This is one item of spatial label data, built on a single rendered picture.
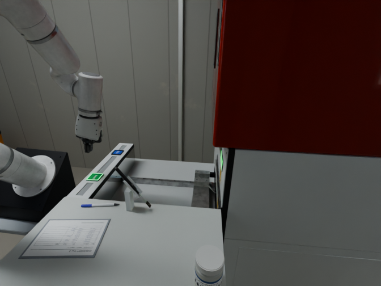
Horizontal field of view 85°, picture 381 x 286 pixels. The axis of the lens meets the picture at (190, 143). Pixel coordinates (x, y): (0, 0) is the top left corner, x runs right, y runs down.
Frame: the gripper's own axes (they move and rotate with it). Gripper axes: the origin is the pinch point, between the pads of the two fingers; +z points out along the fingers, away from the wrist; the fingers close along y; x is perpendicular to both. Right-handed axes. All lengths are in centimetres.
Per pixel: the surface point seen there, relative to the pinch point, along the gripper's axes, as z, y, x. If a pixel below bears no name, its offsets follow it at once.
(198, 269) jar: -4, -51, 45
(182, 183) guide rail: 18, -44, -17
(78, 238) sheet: 11.6, -15.8, 34.0
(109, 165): 14.7, -5.2, -11.1
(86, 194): 14.5, -6.4, 12.4
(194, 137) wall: 46, -48, -151
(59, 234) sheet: 13.0, -9.2, 33.2
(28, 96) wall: 51, 162, -159
